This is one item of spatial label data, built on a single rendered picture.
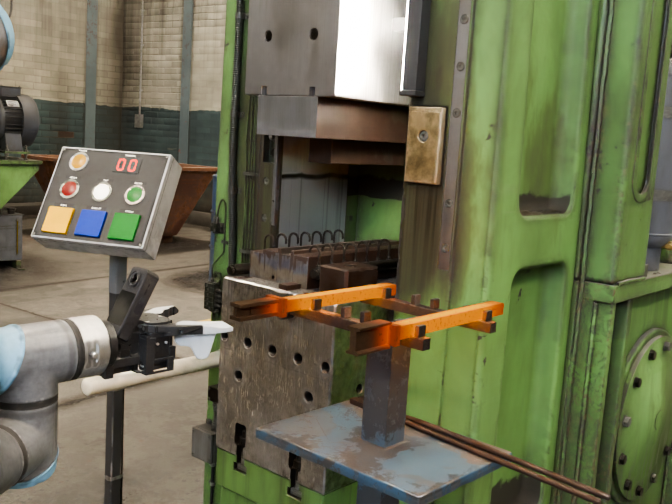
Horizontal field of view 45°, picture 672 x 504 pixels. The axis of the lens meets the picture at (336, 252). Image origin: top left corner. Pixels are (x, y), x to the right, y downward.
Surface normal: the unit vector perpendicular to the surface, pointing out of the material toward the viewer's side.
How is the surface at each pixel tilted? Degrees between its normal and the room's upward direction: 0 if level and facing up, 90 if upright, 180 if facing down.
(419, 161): 90
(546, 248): 90
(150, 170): 60
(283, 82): 90
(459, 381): 90
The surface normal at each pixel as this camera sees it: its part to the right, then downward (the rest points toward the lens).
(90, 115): 0.80, 0.14
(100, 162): -0.22, -0.39
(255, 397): -0.66, 0.07
